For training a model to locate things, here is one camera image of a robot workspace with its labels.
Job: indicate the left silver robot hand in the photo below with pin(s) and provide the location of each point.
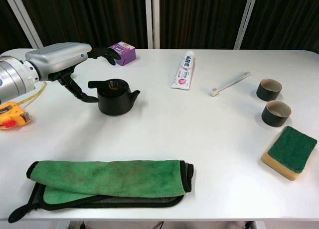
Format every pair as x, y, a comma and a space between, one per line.
57, 57

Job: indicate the black teapot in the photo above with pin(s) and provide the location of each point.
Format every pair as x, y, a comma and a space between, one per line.
112, 104

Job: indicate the small dark ceramic cup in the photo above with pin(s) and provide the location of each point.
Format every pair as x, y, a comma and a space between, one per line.
268, 95
274, 120

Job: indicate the black pleated curtain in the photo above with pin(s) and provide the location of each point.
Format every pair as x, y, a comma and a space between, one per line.
74, 15

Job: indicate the purple small carton box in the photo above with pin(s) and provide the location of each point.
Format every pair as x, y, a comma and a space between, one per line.
127, 56

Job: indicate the yellow tape measure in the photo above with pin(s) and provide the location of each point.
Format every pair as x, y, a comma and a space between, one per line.
15, 115

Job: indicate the white toothpaste tube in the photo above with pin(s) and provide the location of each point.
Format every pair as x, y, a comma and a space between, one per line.
183, 76

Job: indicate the green folded microfibre cloth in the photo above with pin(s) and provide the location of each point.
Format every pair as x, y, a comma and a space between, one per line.
112, 176

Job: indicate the white toothbrush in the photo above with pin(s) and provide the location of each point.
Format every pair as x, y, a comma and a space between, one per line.
230, 83

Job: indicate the yellow green scouring sponge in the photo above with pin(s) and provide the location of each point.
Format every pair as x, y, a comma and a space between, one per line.
290, 148

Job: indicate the white frame post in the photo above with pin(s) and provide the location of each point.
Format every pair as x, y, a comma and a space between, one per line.
23, 17
245, 20
152, 20

